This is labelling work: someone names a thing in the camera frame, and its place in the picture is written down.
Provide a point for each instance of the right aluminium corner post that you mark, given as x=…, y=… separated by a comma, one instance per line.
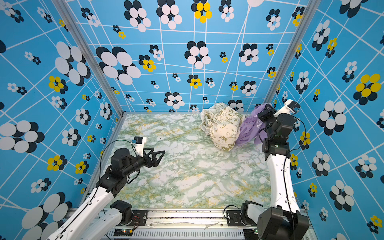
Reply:
x=310, y=11

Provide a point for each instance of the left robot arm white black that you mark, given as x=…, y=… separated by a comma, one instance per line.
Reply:
x=99, y=192

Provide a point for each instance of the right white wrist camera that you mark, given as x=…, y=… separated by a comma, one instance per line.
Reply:
x=290, y=107

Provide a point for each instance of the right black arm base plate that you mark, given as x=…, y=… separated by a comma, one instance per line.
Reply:
x=234, y=219

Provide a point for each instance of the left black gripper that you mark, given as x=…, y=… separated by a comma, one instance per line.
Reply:
x=154, y=162

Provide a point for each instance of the left aluminium floor rail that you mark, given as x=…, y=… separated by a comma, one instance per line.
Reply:
x=104, y=156

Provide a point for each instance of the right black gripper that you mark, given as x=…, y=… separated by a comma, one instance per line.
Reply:
x=268, y=115

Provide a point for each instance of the purple cloth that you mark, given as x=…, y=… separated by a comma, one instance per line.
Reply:
x=252, y=128

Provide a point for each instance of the aluminium corner post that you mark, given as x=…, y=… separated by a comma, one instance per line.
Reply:
x=310, y=11
x=80, y=40

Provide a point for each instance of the left aluminium corner post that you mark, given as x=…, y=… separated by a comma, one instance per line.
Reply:
x=80, y=40

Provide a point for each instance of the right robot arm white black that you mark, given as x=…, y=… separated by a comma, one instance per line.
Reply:
x=277, y=156

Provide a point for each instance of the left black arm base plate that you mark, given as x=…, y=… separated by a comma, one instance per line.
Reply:
x=137, y=218

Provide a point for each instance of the cream patterned cloth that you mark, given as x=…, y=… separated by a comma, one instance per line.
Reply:
x=222, y=124

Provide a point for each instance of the aluminium front rail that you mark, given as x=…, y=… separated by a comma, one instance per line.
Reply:
x=186, y=223

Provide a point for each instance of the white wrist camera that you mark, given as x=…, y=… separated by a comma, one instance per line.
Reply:
x=138, y=144
x=290, y=107

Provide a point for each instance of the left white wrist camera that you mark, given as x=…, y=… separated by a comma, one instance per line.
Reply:
x=138, y=144

